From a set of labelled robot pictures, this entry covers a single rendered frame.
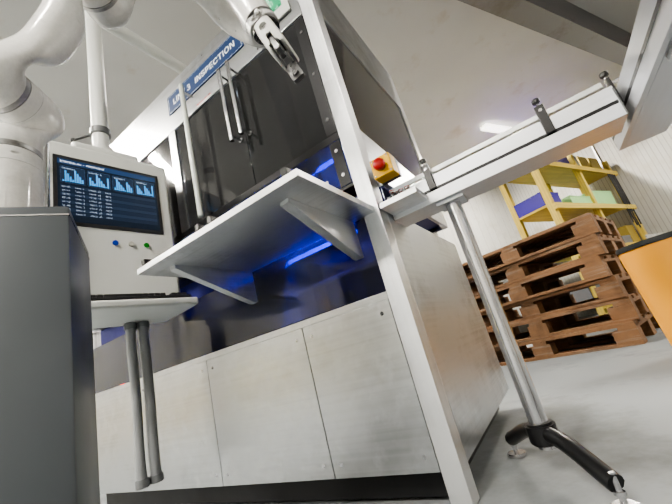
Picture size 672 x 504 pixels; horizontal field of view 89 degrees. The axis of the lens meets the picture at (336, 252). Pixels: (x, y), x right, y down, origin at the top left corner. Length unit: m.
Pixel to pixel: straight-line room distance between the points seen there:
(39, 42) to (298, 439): 1.34
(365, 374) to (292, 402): 0.32
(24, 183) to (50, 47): 0.37
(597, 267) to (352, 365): 2.49
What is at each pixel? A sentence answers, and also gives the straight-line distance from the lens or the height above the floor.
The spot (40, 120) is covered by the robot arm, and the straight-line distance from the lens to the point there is 1.17.
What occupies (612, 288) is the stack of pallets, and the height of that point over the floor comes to 0.42.
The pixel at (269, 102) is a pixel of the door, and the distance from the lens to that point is 1.64.
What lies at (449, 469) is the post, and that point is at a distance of 1.13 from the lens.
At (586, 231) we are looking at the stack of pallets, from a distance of 3.36.
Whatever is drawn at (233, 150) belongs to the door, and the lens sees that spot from 1.71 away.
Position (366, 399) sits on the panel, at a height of 0.30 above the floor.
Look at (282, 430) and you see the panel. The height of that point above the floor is 0.26.
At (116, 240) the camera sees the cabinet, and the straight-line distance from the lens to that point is 1.68.
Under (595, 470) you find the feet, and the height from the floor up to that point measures 0.08.
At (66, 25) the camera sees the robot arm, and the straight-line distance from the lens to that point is 1.24.
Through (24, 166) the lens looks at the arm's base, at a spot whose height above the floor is 1.00.
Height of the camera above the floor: 0.45
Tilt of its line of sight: 17 degrees up
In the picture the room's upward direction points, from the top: 15 degrees counter-clockwise
